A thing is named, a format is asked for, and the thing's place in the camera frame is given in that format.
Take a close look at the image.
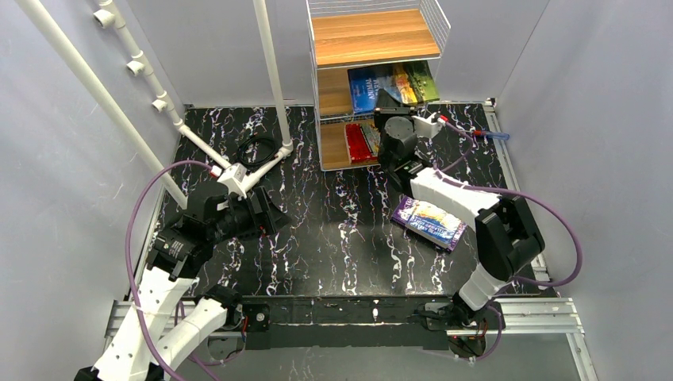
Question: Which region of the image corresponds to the blue red pen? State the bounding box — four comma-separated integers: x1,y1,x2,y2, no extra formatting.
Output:
456,129,510,140

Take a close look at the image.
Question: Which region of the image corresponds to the white wire wooden shelf rack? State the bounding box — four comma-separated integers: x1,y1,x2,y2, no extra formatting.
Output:
306,1,451,171

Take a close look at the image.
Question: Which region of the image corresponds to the blue 91-storey treehouse book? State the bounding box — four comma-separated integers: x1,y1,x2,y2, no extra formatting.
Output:
406,202,467,251

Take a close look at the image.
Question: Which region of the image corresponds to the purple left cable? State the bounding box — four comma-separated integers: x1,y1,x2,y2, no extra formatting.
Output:
125,160,222,381

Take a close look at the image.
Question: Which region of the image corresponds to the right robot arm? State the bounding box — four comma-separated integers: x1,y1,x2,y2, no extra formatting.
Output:
373,90,544,317

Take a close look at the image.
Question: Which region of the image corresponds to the white pipe frame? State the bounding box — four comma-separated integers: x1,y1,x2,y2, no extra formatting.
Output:
17,1,294,191

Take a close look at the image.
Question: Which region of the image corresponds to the red treehouse book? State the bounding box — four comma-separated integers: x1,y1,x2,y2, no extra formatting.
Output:
344,121,380,164

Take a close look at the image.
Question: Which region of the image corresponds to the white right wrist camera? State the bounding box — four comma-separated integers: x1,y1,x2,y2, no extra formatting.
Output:
412,113,447,139

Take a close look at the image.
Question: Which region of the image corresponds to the aluminium rail frame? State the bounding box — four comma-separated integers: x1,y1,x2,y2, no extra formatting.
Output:
97,99,598,381

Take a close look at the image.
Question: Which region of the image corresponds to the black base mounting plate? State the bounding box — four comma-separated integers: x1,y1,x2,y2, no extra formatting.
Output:
191,294,506,359

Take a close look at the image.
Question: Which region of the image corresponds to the Animal Farm book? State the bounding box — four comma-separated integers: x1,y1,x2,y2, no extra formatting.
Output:
347,60,440,114

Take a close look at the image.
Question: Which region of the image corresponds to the purple 52-storey treehouse book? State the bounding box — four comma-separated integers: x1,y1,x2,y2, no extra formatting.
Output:
390,195,468,252

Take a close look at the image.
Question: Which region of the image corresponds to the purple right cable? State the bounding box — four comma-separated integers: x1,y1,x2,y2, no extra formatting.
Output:
439,116,583,361

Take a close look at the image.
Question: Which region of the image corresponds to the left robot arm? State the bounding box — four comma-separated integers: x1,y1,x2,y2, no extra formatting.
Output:
75,181,291,380

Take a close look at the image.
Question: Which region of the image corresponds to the black coiled cable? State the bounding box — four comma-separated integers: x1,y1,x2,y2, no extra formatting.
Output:
235,137,283,169

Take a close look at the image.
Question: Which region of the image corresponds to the purple cable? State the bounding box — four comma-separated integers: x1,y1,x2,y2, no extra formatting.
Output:
125,160,222,381
439,116,583,361

